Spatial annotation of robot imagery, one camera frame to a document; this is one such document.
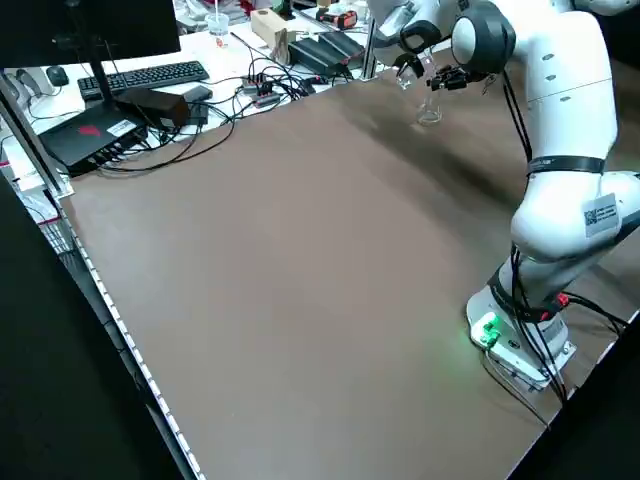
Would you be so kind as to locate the cardboard box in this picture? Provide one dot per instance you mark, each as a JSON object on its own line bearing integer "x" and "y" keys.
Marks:
{"x": 267, "y": 30}

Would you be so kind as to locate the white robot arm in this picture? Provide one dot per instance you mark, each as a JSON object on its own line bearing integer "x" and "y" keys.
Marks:
{"x": 570, "y": 100}

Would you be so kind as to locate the red black tool battery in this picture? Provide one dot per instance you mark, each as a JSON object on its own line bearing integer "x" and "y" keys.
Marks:
{"x": 345, "y": 21}

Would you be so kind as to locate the black computer monitor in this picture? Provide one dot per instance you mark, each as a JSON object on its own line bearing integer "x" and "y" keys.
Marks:
{"x": 75, "y": 30}

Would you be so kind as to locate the grey usb hub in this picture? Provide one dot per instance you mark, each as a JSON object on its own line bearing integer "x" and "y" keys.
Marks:
{"x": 260, "y": 90}

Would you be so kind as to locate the aluminium frame post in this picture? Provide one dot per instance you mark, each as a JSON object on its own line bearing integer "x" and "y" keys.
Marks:
{"x": 370, "y": 45}
{"x": 30, "y": 135}

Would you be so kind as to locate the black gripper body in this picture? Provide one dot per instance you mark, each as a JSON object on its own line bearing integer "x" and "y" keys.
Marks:
{"x": 407, "y": 37}

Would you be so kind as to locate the clear glass beaker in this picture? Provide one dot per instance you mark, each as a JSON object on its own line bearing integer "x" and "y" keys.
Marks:
{"x": 429, "y": 62}

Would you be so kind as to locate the dark brown box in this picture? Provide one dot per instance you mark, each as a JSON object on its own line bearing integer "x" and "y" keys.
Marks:
{"x": 155, "y": 105}

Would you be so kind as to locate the black keyboard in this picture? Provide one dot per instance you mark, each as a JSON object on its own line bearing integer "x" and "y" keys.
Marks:
{"x": 150, "y": 75}

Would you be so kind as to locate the black computer mouse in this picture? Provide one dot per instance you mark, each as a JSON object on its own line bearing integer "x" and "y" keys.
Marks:
{"x": 56, "y": 75}

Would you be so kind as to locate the clear glass conical flask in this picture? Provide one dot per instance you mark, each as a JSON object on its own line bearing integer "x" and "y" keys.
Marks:
{"x": 429, "y": 117}

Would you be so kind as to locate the black box with red logo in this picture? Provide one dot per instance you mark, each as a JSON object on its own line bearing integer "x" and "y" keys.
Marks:
{"x": 85, "y": 137}

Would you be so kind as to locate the clear plastic drink cup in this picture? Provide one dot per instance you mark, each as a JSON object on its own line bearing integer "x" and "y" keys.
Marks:
{"x": 217, "y": 25}

